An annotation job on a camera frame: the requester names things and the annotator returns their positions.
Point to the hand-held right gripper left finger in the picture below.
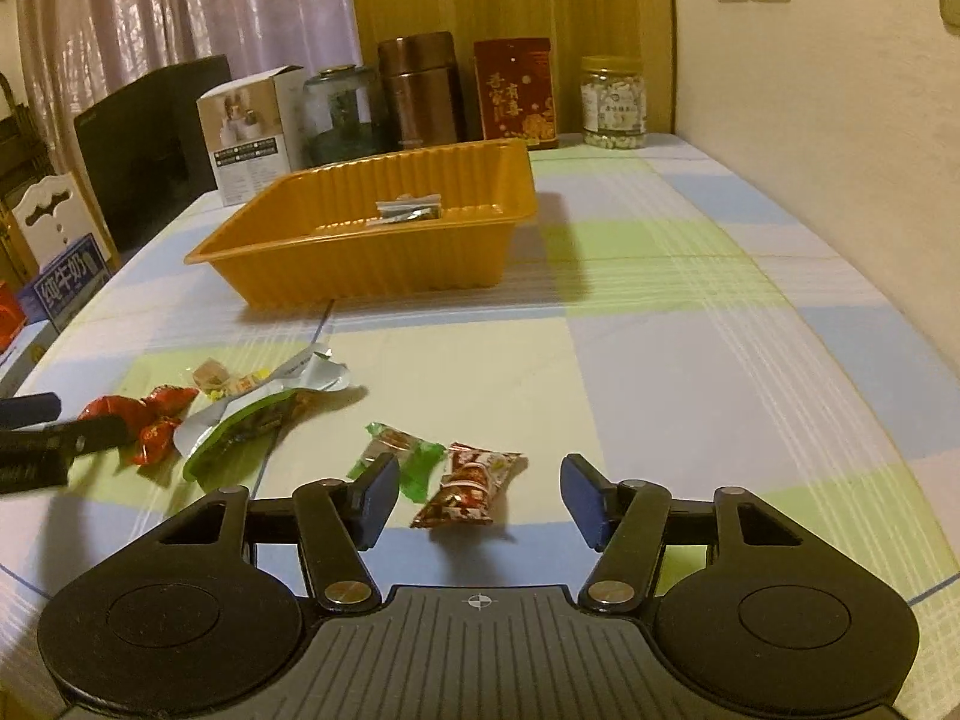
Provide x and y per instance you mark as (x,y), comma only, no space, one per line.
(379,499)

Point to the pink curtain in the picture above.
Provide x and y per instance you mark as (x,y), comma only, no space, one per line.
(187,7)

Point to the blue carton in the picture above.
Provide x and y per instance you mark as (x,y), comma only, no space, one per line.
(67,281)

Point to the green candy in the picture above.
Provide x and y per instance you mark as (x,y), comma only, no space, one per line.
(409,465)

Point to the red gift box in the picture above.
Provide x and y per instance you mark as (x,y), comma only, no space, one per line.
(517,94)

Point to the green snack packet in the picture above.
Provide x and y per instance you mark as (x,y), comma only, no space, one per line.
(240,427)

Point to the small brown candy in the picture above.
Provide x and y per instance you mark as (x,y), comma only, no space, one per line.
(210,375)

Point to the red candy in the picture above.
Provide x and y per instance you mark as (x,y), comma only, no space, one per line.
(154,441)
(171,399)
(112,410)

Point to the clear glass jar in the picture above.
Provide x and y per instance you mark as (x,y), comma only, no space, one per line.
(613,101)

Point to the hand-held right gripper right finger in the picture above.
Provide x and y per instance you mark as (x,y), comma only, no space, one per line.
(581,499)

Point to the brown thermos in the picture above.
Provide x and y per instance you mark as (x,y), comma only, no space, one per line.
(424,90)

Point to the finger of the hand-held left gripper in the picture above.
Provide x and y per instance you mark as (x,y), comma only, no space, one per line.
(26,411)
(82,436)

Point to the white product box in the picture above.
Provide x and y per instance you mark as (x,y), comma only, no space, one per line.
(247,142)

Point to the large silver white packet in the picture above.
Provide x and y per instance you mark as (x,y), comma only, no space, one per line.
(319,371)

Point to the yellow candy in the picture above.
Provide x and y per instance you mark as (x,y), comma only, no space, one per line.
(240,382)

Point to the red brown snack packet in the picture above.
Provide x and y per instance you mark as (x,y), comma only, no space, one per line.
(469,487)

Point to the small silver snack packet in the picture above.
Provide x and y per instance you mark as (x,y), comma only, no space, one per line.
(405,211)

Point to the orange plastic tray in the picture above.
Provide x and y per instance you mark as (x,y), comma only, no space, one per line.
(375,262)

